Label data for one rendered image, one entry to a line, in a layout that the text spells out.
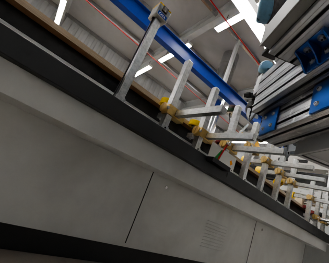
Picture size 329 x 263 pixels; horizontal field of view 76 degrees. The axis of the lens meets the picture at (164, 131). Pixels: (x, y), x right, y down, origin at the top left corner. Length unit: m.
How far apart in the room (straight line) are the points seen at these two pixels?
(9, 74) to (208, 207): 1.38
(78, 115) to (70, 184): 0.37
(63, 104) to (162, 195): 0.79
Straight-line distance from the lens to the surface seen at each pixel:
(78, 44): 1.08
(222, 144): 1.35
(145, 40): 1.04
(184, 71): 1.14
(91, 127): 0.87
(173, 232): 1.47
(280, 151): 1.25
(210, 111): 0.89
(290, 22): 0.63
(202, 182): 1.25
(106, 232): 1.22
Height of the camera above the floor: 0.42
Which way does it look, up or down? 16 degrees up
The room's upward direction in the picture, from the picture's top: 22 degrees clockwise
